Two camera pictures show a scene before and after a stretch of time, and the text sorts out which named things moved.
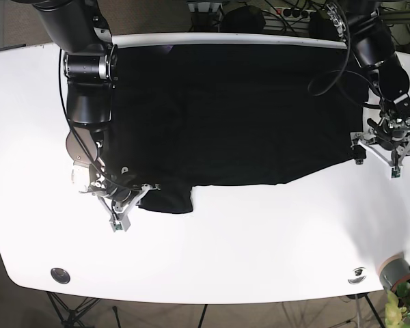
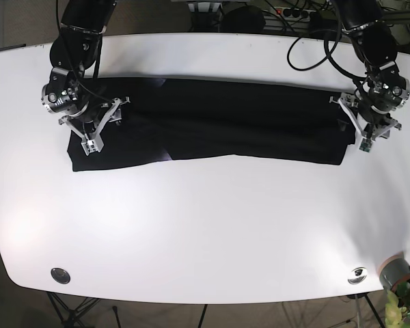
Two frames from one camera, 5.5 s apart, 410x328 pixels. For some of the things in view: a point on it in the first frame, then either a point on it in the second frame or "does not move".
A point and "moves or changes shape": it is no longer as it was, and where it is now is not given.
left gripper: [118, 212] -> [92, 124]
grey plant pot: [393, 268] does not move
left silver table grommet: [60, 275] does not move
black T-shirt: [185, 116] moves or changes shape
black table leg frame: [70, 316] does not move
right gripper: [407, 146] -> [370, 122]
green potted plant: [404, 309] does not move
